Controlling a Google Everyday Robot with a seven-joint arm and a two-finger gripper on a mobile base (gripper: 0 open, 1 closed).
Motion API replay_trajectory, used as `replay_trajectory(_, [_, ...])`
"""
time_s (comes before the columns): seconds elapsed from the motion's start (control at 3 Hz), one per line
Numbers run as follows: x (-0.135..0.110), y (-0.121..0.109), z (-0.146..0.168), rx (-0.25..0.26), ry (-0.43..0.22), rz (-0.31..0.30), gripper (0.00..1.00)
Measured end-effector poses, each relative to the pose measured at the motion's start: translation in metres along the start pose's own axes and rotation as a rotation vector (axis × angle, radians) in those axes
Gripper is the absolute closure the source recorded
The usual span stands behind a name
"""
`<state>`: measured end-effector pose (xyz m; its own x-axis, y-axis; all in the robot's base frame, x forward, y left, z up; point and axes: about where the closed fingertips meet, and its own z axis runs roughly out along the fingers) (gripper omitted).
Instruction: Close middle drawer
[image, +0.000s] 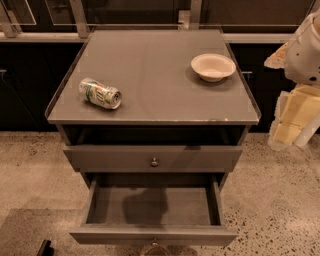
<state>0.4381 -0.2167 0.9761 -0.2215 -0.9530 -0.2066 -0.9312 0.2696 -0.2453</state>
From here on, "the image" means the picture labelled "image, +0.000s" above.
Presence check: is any round metal drawer knob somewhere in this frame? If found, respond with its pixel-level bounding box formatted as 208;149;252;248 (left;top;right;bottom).
150;158;159;167

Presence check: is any metal middle drawer knob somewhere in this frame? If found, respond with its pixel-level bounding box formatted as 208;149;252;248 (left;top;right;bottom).
145;239;169;256

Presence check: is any grey top drawer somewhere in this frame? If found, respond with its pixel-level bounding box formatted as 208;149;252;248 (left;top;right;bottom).
64;145;242;173

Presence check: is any metal railing frame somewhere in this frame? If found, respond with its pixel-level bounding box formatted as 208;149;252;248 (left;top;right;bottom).
0;0;320;43

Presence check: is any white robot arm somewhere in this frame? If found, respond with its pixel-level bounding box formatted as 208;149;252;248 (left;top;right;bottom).
264;9;320;151

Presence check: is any grey drawer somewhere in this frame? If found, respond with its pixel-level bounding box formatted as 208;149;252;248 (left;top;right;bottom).
64;145;242;173
70;174;237;246

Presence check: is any black object on floor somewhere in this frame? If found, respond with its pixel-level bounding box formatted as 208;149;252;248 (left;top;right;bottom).
37;240;54;256

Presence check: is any grey drawer cabinet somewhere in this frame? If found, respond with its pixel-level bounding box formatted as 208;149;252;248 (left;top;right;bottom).
46;30;260;186

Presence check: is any white paper bowl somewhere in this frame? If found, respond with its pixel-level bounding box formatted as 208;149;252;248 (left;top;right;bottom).
191;53;236;82

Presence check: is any green white soda can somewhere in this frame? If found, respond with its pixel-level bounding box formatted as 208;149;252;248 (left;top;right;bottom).
78;78;122;109

